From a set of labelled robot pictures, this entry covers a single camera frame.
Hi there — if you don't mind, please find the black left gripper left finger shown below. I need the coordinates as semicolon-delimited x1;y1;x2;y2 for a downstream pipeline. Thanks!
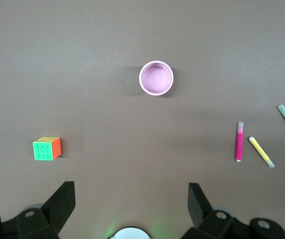
0;181;76;239

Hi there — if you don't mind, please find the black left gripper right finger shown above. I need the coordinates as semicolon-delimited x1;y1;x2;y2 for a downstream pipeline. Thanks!
182;183;285;239

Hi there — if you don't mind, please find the pink marker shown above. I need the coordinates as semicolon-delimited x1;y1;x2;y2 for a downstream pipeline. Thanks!
234;121;244;162

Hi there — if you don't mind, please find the multicolour puzzle cube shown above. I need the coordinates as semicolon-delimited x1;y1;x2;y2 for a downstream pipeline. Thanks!
32;136;62;161

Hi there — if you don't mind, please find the yellow marker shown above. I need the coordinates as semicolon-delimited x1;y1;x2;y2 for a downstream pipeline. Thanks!
248;136;275;168

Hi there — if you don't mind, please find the pink plastic cup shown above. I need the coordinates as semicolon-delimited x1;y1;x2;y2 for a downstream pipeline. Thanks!
139;60;175;97

